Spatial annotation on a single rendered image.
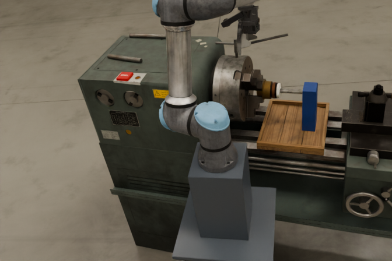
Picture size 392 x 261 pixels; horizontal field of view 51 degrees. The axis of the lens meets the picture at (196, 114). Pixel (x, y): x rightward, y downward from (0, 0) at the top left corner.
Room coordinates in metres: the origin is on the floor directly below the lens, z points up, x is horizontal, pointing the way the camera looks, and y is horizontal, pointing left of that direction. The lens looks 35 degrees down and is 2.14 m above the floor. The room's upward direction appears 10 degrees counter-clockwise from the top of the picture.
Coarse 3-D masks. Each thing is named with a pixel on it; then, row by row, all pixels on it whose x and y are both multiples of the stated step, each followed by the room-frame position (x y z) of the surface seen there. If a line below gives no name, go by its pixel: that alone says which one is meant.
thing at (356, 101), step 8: (352, 96) 1.59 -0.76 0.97; (352, 104) 1.52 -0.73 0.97; (360, 104) 1.51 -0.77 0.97; (352, 136) 1.30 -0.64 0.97; (360, 136) 1.29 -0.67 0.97; (368, 136) 1.29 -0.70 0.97; (376, 136) 1.28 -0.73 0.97; (384, 136) 1.27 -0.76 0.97; (352, 144) 1.25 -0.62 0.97; (360, 144) 1.24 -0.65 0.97; (368, 144) 1.24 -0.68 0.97; (376, 144) 1.23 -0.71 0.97; (384, 144) 1.22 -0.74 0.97; (352, 152) 1.24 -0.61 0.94; (360, 152) 1.22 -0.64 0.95; (384, 152) 1.19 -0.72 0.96
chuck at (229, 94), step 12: (228, 60) 1.67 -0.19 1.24; (240, 60) 1.65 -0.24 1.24; (228, 72) 1.59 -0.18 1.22; (228, 84) 1.55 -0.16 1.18; (240, 84) 1.55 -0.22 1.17; (228, 96) 1.53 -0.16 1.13; (240, 96) 1.53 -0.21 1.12; (228, 108) 1.52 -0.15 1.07; (240, 108) 1.51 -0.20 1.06; (240, 120) 1.53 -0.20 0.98
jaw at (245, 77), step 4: (236, 72) 1.59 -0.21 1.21; (240, 72) 1.58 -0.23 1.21; (236, 76) 1.57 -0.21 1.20; (240, 76) 1.56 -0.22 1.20; (244, 76) 1.57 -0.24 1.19; (248, 76) 1.56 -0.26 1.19; (236, 80) 1.55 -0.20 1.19; (244, 80) 1.55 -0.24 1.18; (248, 80) 1.55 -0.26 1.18; (252, 80) 1.58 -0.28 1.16; (256, 80) 1.58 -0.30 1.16; (244, 84) 1.58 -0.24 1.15; (248, 84) 1.57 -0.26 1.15; (252, 84) 1.57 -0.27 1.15; (256, 84) 1.57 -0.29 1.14; (260, 84) 1.58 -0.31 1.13; (244, 88) 1.60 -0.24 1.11; (248, 88) 1.59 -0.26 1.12; (252, 88) 1.58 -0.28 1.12; (256, 88) 1.57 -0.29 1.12; (260, 88) 1.57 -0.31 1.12
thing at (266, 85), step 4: (264, 80) 1.62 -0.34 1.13; (264, 84) 1.59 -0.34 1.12; (268, 84) 1.59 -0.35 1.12; (272, 84) 1.58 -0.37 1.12; (276, 84) 1.58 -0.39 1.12; (264, 88) 1.58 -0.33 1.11; (268, 88) 1.57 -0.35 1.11; (272, 88) 1.57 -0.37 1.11; (260, 92) 1.59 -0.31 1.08; (264, 92) 1.57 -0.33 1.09; (268, 92) 1.56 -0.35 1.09; (272, 92) 1.56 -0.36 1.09; (264, 96) 1.57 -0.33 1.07; (268, 96) 1.56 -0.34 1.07; (272, 96) 1.56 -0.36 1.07
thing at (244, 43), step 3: (243, 36) 1.63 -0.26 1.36; (246, 36) 1.62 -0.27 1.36; (243, 39) 1.62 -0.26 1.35; (246, 39) 1.62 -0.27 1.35; (243, 42) 1.61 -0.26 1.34; (246, 42) 1.61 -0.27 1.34; (249, 42) 1.60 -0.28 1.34; (237, 45) 1.61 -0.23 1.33; (240, 45) 1.61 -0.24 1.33; (243, 45) 1.60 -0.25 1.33; (246, 45) 1.60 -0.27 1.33; (249, 45) 1.59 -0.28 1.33; (237, 48) 1.61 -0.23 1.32; (240, 48) 1.60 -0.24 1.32; (240, 51) 1.60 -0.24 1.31; (240, 54) 1.60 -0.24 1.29
